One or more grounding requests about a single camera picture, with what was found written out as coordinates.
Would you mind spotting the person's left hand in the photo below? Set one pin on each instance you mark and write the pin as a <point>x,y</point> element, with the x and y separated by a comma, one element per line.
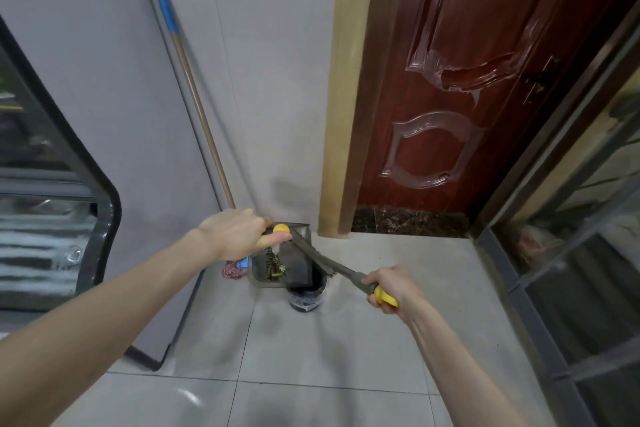
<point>235,234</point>

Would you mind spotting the black trash bin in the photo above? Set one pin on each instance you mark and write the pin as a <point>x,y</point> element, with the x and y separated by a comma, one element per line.
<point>305,299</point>

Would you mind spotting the leaf debris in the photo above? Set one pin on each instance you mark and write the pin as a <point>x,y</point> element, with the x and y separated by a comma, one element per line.
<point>275,266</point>

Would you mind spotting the grey glass display freezer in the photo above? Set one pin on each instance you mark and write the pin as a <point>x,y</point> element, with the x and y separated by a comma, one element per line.
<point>150,141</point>

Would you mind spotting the person's right hand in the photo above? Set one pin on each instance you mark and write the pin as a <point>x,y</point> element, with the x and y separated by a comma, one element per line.
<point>400,291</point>

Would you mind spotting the person's right forearm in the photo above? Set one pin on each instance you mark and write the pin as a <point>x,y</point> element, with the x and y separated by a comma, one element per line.
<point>460,371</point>

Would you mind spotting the grey broom with yellow cap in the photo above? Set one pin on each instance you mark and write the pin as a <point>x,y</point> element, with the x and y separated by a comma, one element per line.
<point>300,264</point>

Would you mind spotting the person's left forearm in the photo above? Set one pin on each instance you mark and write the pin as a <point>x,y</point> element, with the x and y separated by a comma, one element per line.
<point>85,336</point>

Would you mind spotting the dark red wooden door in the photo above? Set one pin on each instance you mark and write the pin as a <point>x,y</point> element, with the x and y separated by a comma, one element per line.
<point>450,16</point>

